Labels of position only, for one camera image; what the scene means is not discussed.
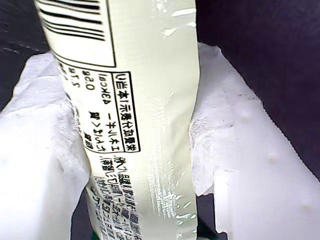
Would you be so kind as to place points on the snack bar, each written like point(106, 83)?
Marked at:
point(140, 100)

